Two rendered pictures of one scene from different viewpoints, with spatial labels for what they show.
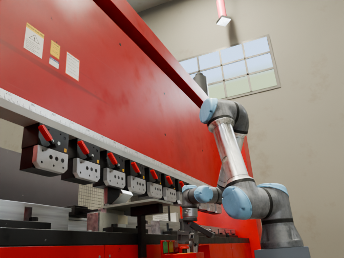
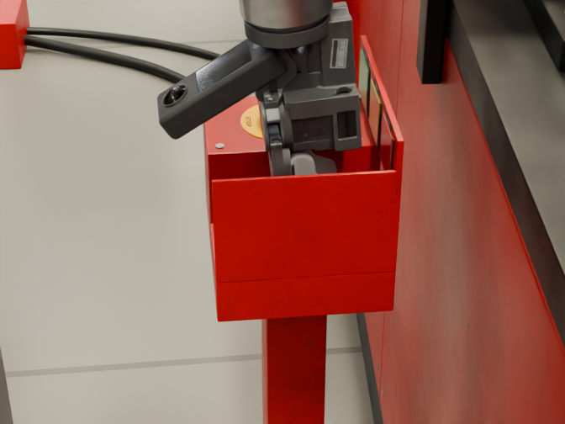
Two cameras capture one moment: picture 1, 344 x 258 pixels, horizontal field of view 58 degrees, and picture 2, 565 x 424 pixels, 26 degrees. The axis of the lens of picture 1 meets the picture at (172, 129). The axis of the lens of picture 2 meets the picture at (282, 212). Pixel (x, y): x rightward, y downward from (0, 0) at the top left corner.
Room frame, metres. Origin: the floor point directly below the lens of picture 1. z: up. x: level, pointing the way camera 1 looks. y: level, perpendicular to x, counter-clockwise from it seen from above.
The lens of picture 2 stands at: (2.35, -0.48, 1.36)
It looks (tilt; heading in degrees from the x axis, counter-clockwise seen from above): 34 degrees down; 153
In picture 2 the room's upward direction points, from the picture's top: straight up
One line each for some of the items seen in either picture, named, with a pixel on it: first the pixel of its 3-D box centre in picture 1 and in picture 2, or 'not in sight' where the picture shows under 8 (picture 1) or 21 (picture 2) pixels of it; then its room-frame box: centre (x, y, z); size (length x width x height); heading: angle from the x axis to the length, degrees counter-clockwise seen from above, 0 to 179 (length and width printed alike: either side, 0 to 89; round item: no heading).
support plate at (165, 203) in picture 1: (138, 205); not in sight; (1.44, 0.18, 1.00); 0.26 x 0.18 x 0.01; 66
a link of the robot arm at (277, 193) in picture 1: (272, 201); not in sight; (1.23, -0.37, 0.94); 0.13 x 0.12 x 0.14; 117
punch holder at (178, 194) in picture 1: (177, 192); not in sight; (2.21, -0.01, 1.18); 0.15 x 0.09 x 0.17; 156
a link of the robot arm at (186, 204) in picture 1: (190, 196); not in sight; (1.54, -0.06, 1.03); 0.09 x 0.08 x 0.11; 27
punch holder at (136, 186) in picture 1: (131, 178); not in sight; (1.66, 0.24, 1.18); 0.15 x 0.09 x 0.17; 156
